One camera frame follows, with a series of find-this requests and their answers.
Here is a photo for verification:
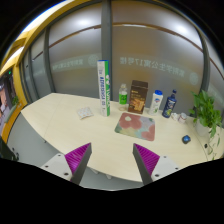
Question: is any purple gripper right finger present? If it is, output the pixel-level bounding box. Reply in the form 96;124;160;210
133;143;160;185

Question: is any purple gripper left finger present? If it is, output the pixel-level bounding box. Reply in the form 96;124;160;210
65;143;92;185

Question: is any floral mouse pad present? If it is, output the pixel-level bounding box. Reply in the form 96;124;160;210
115;113;155;141

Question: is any black blue computer mouse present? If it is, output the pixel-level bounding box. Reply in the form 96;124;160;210
182;135;191;144

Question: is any white pill blister pack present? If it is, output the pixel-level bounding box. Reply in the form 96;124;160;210
77;107;93;119

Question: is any small white cup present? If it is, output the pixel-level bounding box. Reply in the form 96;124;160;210
171;113;180;121

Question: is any small white jar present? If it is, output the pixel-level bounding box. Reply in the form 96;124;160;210
178;113;187;123

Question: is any dark blue bottle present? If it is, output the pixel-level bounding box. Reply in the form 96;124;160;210
162;90;177;118

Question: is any white shampoo bottle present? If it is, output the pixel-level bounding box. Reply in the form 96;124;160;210
149;90;163;115

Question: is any brown snack box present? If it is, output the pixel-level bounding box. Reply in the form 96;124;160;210
128;80;148;114

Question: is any clear plastic water bottle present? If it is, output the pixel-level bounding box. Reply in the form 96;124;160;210
119;84;127;111

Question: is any green potted plant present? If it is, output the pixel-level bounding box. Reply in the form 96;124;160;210
188;89;224;156

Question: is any tall shuttlecock tube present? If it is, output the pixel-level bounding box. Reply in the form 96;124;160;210
97;60;110;117

